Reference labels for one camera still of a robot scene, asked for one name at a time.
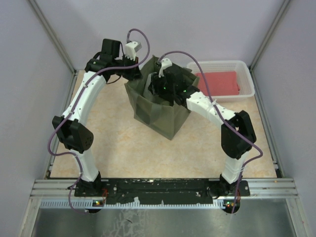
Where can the white plastic basket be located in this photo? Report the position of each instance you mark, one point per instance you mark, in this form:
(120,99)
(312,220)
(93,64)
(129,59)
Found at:
(244,79)

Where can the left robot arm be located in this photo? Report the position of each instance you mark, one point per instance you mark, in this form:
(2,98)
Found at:
(71,127)

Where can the white slotted cable duct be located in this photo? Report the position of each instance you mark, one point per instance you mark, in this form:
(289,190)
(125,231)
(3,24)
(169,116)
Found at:
(92,204)

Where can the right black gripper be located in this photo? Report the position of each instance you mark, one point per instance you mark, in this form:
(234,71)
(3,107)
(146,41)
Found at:
(154,85)

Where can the red folded cloth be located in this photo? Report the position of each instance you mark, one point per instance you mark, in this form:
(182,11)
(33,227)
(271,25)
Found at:
(222,83)

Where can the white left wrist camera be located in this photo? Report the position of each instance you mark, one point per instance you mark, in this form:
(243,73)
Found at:
(131,48)

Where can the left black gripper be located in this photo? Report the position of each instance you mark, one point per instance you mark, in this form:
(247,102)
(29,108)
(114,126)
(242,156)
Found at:
(135,74)

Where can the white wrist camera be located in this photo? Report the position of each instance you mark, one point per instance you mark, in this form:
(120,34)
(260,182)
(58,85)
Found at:
(131,48)
(165,63)

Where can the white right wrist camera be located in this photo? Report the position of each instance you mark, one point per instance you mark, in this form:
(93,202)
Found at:
(165,63)

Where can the green canvas bag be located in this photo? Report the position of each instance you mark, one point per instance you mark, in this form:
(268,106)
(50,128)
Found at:
(152,110)

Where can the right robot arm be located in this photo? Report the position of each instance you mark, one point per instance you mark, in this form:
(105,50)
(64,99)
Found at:
(236,129)

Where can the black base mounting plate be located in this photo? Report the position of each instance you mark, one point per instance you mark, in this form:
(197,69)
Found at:
(172,192)

